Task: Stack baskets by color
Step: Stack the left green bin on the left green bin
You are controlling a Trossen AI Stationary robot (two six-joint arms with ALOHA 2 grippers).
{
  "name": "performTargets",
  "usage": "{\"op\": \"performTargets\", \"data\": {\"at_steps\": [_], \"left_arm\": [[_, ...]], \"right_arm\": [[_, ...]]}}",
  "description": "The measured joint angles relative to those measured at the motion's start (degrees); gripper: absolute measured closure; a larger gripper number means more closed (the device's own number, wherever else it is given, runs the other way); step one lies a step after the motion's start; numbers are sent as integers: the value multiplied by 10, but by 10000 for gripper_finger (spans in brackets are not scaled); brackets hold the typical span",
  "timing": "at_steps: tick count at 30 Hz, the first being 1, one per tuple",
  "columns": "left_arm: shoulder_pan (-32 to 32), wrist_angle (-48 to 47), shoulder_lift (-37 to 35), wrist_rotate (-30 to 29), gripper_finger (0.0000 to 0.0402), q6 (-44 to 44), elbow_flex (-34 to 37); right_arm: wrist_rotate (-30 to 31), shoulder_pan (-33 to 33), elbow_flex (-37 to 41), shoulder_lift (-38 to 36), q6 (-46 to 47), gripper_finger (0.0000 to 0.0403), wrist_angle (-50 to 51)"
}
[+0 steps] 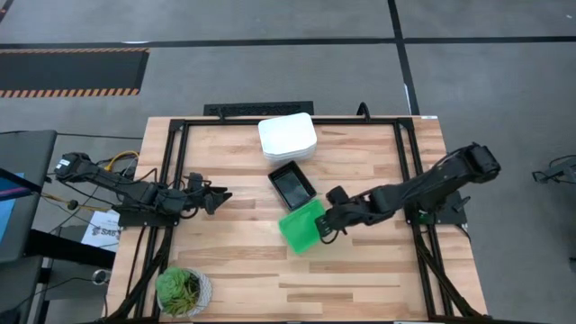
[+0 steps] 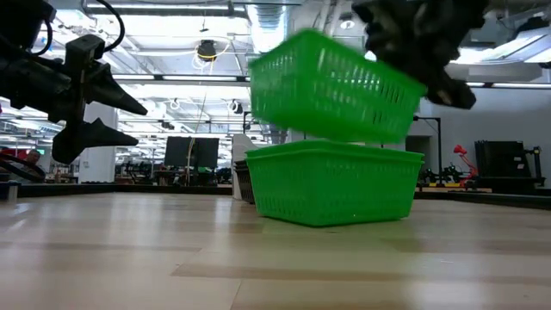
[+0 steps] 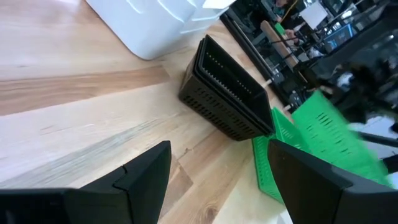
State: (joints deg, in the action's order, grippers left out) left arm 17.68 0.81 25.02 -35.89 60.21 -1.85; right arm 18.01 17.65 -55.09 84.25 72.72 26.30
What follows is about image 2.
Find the red orange robot part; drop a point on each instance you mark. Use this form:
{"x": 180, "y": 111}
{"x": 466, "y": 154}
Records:
{"x": 462, "y": 155}

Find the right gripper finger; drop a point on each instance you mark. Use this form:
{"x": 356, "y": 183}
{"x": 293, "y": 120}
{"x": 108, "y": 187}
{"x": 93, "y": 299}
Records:
{"x": 452, "y": 94}

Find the black machine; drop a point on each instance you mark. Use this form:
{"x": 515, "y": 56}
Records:
{"x": 503, "y": 159}

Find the black metal frame stand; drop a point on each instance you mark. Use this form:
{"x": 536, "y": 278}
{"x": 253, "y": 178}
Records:
{"x": 439, "y": 142}

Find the hanging ceiling camera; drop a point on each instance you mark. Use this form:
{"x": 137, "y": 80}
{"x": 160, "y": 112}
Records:
{"x": 207, "y": 49}

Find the green plastic basket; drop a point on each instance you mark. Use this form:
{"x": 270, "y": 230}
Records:
{"x": 331, "y": 86}
{"x": 336, "y": 148}
{"x": 331, "y": 194}

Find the person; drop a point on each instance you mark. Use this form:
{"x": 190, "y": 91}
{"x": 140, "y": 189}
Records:
{"x": 32, "y": 157}

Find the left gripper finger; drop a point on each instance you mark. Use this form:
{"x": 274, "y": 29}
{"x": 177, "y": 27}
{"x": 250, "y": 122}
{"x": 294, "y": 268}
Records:
{"x": 107, "y": 88}
{"x": 86, "y": 138}

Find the black computer monitor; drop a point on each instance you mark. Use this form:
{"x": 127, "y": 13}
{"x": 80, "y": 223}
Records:
{"x": 191, "y": 151}

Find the black plastic basket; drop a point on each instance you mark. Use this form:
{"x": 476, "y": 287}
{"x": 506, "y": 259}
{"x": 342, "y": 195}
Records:
{"x": 244, "y": 185}
{"x": 240, "y": 163}

